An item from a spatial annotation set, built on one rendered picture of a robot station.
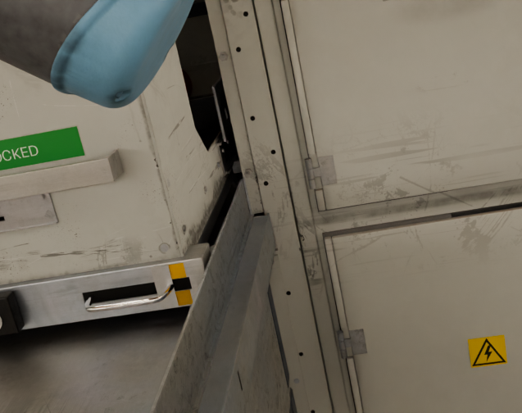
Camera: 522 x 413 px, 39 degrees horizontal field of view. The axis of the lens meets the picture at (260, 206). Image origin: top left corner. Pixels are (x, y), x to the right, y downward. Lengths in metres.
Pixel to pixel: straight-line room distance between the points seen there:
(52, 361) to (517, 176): 0.74
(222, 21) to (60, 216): 0.43
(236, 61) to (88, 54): 0.80
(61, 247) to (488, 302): 0.71
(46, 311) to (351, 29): 0.59
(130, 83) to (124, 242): 0.52
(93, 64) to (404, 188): 0.86
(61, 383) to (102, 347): 0.08
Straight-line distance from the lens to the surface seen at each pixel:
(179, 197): 0.92
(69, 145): 0.89
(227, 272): 0.97
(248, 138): 1.20
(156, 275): 0.90
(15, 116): 0.90
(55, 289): 0.94
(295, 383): 1.36
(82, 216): 0.91
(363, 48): 1.14
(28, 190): 0.87
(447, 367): 1.34
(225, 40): 1.18
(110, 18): 0.38
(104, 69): 0.39
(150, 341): 0.89
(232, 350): 0.82
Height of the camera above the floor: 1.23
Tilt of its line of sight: 17 degrees down
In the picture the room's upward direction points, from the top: 12 degrees counter-clockwise
